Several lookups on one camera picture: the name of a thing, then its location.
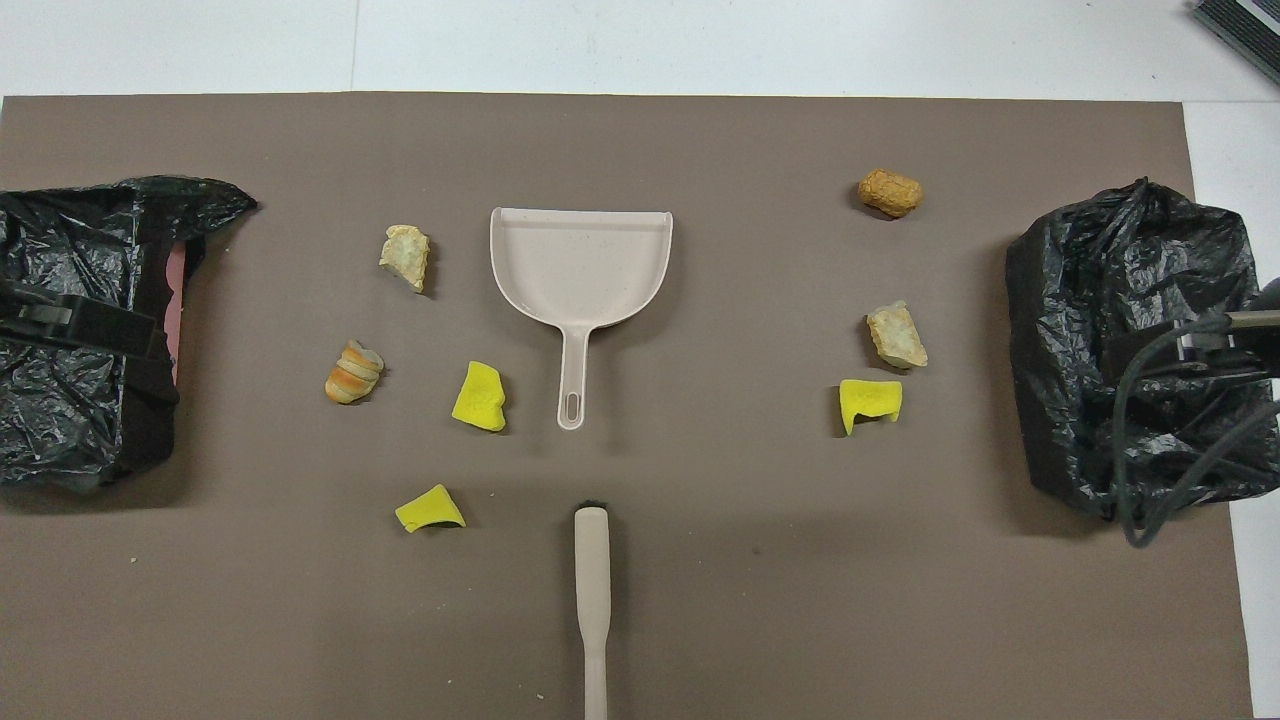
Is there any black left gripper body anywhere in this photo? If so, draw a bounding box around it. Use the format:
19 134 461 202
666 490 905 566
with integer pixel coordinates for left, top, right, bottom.
0 283 91 336

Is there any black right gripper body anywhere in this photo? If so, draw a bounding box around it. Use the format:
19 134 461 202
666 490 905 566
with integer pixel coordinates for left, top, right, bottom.
1105 285 1280 381

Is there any striped orange croissant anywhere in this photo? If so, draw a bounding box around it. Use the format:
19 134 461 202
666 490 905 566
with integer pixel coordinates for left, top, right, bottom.
325 340 385 405

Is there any pale bread chunk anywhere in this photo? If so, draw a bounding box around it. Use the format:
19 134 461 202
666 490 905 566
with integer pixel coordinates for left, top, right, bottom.
866 301 929 370
379 224 431 294

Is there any yellow sponge piece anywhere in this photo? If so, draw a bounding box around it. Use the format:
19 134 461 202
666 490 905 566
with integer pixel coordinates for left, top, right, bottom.
451 361 507 433
839 379 903 437
395 484 467 533

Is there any brown fried nugget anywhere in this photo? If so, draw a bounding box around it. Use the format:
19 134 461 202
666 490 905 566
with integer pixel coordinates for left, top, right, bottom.
858 168 924 219

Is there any beige plastic dustpan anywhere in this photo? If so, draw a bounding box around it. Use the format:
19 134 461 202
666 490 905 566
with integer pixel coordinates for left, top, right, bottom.
489 207 674 431

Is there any pink plastic bin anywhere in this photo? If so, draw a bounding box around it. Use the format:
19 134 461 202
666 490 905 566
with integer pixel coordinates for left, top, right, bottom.
165 240 189 386

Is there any black trash bag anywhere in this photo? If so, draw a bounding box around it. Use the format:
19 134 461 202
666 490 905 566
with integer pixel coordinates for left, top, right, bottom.
1006 178 1280 523
0 176 259 493

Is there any dark ribbed device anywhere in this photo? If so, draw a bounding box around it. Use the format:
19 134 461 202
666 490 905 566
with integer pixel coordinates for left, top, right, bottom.
1192 0 1280 86

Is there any brown table mat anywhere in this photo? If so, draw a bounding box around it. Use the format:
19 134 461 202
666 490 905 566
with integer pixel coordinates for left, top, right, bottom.
0 93 1256 720

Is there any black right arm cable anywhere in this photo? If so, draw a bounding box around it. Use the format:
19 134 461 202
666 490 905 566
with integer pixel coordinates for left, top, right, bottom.
1110 318 1280 549

